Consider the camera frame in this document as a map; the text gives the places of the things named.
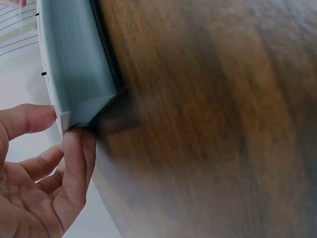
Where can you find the person's left hand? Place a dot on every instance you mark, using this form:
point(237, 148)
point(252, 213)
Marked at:
point(22, 198)

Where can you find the person's left thumb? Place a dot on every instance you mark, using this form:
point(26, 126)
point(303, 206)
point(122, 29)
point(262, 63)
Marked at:
point(29, 119)

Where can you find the person's left fingers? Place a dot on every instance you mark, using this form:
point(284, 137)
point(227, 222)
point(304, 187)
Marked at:
point(71, 168)

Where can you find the pale blue rectangular box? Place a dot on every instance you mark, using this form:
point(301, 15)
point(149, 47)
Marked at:
point(79, 64)

